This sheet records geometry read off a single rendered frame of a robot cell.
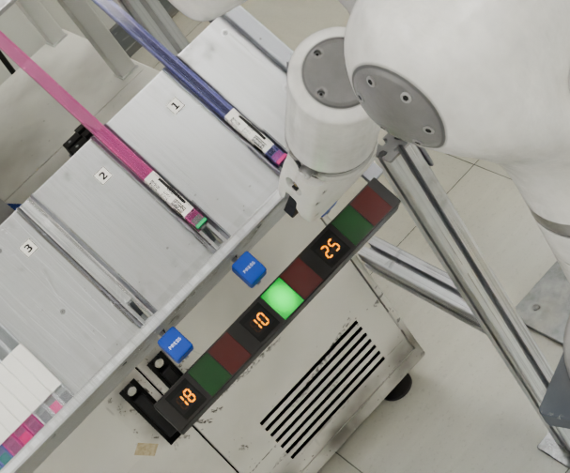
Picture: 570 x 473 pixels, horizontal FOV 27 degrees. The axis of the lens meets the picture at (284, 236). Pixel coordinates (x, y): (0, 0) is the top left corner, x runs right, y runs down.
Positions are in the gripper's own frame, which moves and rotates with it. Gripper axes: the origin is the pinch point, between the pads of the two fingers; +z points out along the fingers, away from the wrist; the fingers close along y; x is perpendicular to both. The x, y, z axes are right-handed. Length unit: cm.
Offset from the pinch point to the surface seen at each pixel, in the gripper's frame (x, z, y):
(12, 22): 119, 166, 21
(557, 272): -26, 72, 35
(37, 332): 11.4, 2.5, -30.9
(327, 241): -3.7, 3.5, -2.9
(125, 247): 11.3, 2.5, -18.2
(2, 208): 38, 42, -22
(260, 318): -4.2, 3.5, -13.9
